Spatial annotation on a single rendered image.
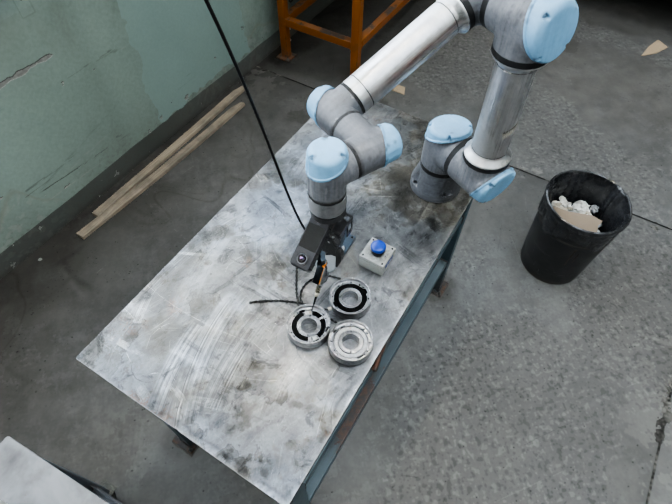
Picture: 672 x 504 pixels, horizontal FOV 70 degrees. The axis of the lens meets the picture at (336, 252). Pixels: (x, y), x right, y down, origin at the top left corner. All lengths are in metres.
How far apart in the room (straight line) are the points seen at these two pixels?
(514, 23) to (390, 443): 1.45
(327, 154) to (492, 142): 0.48
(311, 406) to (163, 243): 1.51
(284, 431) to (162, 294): 0.47
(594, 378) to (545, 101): 1.76
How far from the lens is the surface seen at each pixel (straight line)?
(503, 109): 1.14
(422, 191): 1.44
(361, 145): 0.90
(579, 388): 2.21
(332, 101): 0.99
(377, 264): 1.24
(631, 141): 3.28
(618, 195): 2.29
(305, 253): 0.98
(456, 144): 1.32
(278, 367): 1.16
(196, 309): 1.26
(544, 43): 1.02
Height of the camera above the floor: 1.87
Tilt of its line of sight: 55 degrees down
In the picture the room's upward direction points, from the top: 1 degrees clockwise
